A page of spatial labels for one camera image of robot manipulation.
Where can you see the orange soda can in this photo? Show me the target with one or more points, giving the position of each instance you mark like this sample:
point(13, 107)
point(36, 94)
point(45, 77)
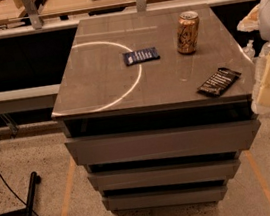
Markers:
point(187, 32)

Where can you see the black rxbar chocolate wrapper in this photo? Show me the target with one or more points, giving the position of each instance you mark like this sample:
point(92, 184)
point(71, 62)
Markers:
point(219, 82)

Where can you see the clear sanitizer bottle left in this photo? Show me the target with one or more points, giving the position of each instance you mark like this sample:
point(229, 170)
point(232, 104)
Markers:
point(249, 50)

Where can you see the clear sanitizer bottle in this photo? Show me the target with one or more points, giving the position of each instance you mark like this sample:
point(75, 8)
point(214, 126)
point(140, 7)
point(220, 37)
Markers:
point(264, 50)
point(249, 50)

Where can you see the clear sanitizer bottle right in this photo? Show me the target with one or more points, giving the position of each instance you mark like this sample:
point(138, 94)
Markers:
point(264, 50)

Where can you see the blue snack bar wrapper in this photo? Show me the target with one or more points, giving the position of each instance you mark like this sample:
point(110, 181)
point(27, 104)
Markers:
point(139, 56)

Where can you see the grey drawer cabinet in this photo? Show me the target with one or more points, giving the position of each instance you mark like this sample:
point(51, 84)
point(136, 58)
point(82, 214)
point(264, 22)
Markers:
point(144, 133)

